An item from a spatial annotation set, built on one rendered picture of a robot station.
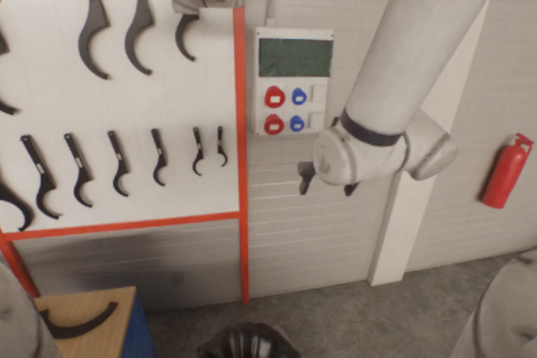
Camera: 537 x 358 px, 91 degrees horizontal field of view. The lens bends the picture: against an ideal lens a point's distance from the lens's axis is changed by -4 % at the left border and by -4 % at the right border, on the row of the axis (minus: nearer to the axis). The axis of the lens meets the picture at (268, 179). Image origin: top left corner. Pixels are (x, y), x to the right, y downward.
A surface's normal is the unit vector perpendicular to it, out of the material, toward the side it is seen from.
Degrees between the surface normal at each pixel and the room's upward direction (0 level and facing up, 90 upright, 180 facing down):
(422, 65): 109
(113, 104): 90
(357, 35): 90
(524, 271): 14
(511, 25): 90
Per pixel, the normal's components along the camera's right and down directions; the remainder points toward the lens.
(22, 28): 0.21, 0.45
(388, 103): -0.36, 0.63
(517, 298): -0.38, -0.87
